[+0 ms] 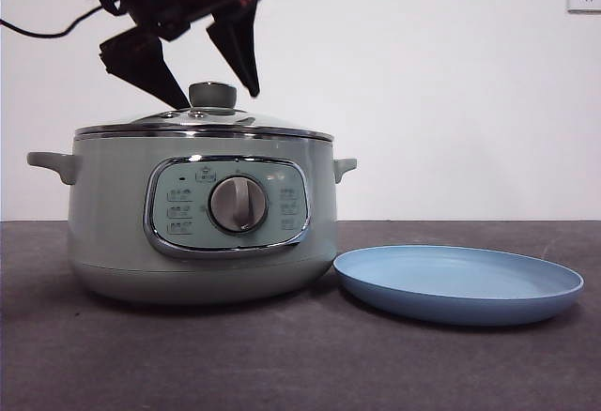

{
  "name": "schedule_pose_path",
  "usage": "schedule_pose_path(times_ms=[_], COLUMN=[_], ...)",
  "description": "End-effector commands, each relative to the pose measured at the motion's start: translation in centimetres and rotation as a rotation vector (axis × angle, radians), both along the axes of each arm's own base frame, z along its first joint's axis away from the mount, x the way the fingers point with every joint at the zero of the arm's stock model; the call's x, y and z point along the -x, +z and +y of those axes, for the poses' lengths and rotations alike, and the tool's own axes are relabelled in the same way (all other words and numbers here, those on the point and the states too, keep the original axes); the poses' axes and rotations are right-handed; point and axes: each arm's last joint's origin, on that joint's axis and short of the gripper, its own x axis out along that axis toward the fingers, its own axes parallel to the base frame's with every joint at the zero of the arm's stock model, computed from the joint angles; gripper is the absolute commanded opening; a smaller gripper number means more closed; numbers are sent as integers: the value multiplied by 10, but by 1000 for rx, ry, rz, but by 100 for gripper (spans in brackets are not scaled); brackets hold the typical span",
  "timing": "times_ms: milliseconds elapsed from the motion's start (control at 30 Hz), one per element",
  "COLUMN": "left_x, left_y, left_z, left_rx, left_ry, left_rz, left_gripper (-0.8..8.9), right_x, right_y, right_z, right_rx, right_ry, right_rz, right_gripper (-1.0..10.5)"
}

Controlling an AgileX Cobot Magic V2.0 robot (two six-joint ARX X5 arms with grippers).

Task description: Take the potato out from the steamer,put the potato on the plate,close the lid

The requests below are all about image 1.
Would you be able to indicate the pale green electric steamer pot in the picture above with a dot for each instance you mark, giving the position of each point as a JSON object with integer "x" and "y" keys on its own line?
{"x": 112, "y": 223}

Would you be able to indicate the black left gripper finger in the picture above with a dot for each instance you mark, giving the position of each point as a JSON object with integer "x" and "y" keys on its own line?
{"x": 141, "y": 61}
{"x": 237, "y": 45}

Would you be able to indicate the glass lid with green knob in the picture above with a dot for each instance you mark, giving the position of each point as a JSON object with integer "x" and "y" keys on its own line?
{"x": 212, "y": 94}

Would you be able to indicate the blue round plate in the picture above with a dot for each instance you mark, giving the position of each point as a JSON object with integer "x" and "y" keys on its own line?
{"x": 451, "y": 284}

